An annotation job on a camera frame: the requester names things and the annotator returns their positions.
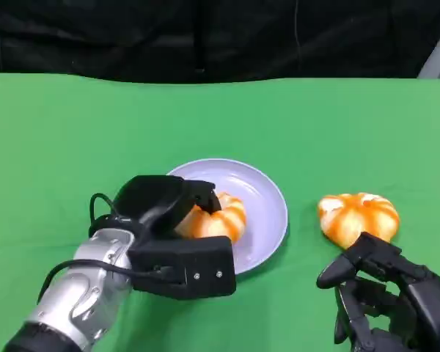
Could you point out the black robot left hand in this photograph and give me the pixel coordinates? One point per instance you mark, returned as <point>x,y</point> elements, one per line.
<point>150,198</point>

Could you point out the green table cloth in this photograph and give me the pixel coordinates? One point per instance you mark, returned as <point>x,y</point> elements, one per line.
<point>220,121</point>

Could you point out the black backdrop curtain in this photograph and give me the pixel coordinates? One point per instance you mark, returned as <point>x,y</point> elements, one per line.
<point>132,36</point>

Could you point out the lilac plate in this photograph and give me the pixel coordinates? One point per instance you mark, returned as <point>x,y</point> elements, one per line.
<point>256,220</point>

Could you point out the orange white toy bread roll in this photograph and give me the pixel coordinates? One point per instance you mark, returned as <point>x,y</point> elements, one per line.
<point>355,220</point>
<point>220,223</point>

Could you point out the grey metal frame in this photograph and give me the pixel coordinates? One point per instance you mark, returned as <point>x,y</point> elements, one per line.
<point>438,58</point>

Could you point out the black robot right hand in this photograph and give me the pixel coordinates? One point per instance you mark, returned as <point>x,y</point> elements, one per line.
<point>425,297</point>

